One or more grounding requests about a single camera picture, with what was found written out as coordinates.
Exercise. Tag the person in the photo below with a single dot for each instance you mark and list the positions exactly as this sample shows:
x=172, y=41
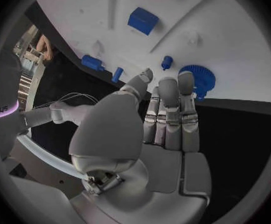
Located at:
x=44, y=46

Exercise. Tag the blue peg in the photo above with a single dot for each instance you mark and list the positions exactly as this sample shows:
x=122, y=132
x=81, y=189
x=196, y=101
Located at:
x=117, y=75

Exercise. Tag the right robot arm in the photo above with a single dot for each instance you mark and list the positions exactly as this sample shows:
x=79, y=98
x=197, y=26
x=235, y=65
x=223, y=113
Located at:
x=39, y=114

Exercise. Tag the white task board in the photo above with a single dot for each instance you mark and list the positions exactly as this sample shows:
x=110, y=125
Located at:
x=231, y=50

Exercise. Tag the blue short cylinder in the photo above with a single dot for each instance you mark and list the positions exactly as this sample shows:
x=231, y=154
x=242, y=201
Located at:
x=167, y=61

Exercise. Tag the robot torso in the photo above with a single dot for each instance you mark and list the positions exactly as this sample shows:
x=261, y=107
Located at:
x=4, y=89

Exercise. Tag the blue plug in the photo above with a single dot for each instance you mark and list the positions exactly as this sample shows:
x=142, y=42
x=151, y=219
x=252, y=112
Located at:
x=90, y=61

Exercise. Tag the blue block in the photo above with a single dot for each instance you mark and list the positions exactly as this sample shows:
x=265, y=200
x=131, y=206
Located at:
x=142, y=21

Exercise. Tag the blue gear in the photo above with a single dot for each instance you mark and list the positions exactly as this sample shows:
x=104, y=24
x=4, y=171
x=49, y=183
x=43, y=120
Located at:
x=206, y=78

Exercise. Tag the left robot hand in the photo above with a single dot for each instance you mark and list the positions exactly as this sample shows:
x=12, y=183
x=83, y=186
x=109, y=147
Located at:
x=116, y=134

